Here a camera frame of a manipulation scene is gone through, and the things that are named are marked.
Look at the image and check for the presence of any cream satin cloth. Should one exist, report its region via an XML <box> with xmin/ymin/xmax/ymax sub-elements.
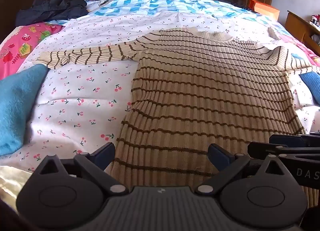
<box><xmin>0</xmin><ymin>165</ymin><xmax>33</xmax><ymax>199</ymax></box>

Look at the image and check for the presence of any pink cartoon-print pillow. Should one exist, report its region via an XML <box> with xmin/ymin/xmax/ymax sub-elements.
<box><xmin>0</xmin><ymin>22</ymin><xmax>64</xmax><ymax>74</ymax></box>

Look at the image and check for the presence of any blue fleece cloth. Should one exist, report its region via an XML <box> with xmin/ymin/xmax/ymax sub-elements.
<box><xmin>299</xmin><ymin>71</ymin><xmax>320</xmax><ymax>106</ymax></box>
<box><xmin>0</xmin><ymin>64</ymin><xmax>50</xmax><ymax>157</ymax></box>

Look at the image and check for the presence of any pink printed bedding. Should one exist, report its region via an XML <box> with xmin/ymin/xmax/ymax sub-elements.
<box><xmin>280</xmin><ymin>33</ymin><xmax>320</xmax><ymax>67</ymax></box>

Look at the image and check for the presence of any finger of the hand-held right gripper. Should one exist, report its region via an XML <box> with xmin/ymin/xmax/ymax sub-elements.
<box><xmin>247</xmin><ymin>142</ymin><xmax>320</xmax><ymax>163</ymax></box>
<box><xmin>269</xmin><ymin>133</ymin><xmax>320</xmax><ymax>148</ymax></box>

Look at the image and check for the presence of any white cherry-print bed sheet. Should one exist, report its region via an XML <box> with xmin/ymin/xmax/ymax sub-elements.
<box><xmin>0</xmin><ymin>12</ymin><xmax>320</xmax><ymax>174</ymax></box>

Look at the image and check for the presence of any blue white checked quilt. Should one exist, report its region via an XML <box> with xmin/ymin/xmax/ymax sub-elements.
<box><xmin>86</xmin><ymin>0</ymin><xmax>295</xmax><ymax>36</ymax></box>

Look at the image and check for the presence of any beige brown-striped knit sweater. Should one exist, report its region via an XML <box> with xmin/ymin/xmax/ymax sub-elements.
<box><xmin>34</xmin><ymin>27</ymin><xmax>320</xmax><ymax>208</ymax></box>

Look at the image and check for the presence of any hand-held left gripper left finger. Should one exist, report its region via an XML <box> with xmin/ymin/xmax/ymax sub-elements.
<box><xmin>31</xmin><ymin>142</ymin><xmax>129</xmax><ymax>195</ymax></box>

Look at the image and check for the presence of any wooden bedside cabinet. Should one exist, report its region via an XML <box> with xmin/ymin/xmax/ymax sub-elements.
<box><xmin>285</xmin><ymin>10</ymin><xmax>320</xmax><ymax>56</ymax></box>

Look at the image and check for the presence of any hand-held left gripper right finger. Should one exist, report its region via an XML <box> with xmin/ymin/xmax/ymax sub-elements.
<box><xmin>195</xmin><ymin>143</ymin><xmax>288</xmax><ymax>195</ymax></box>

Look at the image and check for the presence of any dark navy jacket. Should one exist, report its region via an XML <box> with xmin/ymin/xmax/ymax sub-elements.
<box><xmin>15</xmin><ymin>0</ymin><xmax>88</xmax><ymax>27</ymax></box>

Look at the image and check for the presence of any orange box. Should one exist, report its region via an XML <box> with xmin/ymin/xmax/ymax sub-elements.
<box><xmin>249</xmin><ymin>0</ymin><xmax>280</xmax><ymax>21</ymax></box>

